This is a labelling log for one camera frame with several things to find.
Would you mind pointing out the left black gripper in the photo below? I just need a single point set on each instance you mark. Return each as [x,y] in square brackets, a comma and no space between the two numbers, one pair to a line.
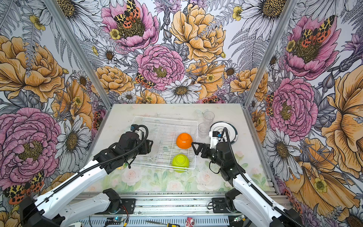
[145,147]

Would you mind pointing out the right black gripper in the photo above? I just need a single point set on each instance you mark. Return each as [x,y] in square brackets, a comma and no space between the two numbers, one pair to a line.
[205,148]

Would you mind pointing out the clear plastic cup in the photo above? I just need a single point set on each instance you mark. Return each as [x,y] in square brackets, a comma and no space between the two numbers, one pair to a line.
[203,130]
[208,118]
[198,114]

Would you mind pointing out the green rimmed white plate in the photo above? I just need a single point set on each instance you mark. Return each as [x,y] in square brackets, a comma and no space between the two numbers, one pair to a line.
[232,131]

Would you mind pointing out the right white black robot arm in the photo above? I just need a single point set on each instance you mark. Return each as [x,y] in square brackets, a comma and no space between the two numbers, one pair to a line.
[245,197]

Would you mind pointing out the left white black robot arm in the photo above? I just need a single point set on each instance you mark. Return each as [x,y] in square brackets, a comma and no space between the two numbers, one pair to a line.
[50,209]

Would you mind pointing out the orange plastic bowl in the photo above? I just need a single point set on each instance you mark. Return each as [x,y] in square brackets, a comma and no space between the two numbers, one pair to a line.
[184,141]

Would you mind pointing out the lime green plastic bowl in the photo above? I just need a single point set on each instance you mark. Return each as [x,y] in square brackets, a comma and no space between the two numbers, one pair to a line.
[180,163]

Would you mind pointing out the green circuit board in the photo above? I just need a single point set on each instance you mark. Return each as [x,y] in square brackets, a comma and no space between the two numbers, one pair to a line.
[115,220]

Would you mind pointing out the red white small object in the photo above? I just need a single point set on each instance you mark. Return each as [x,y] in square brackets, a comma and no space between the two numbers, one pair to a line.
[190,222]

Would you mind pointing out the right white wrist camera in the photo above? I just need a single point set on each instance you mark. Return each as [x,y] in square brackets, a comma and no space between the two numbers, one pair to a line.
[215,138]

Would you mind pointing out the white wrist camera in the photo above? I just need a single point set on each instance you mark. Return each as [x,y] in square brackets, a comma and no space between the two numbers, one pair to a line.
[136,129]
[215,138]

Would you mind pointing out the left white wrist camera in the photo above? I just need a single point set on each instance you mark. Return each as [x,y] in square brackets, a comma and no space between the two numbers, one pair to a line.
[136,129]

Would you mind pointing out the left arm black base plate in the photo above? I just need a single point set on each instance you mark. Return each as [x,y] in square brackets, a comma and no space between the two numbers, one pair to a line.
[125,206]

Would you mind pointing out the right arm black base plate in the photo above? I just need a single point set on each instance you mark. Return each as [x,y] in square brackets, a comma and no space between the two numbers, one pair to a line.
[223,205]

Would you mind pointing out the aluminium frame rail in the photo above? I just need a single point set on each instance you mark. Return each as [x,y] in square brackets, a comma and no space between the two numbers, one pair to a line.
[172,204]

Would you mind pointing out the yellow handled screwdriver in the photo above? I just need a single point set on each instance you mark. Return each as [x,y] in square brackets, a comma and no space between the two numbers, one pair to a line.
[163,224]

